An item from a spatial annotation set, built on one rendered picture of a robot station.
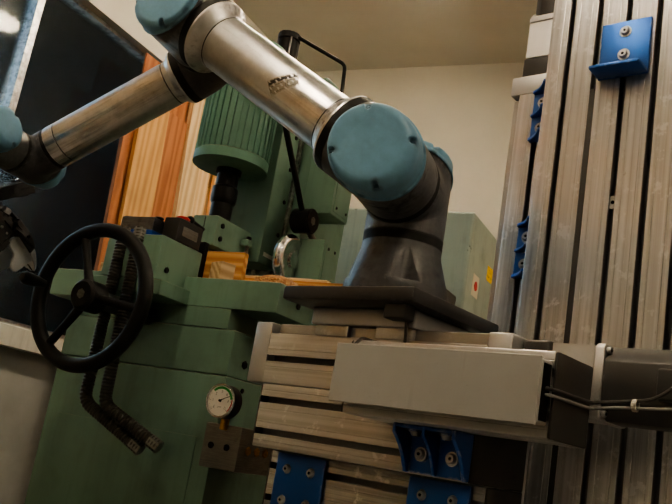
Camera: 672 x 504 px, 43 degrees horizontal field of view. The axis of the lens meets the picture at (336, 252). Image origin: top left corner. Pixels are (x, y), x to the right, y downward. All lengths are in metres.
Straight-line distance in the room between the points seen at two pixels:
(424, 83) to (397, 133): 3.61
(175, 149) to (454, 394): 3.01
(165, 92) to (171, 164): 2.33
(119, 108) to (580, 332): 0.82
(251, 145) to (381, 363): 1.06
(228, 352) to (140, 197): 1.95
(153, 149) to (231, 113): 1.69
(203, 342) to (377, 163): 0.74
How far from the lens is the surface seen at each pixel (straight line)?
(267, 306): 1.63
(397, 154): 1.06
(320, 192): 2.05
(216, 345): 1.67
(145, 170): 3.57
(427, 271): 1.16
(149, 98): 1.46
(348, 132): 1.08
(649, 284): 1.18
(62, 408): 1.89
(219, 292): 1.70
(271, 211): 2.02
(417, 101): 4.64
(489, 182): 4.33
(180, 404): 1.70
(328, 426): 1.15
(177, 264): 1.73
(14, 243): 1.64
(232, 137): 1.93
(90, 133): 1.50
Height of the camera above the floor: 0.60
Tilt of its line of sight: 13 degrees up
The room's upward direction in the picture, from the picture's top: 10 degrees clockwise
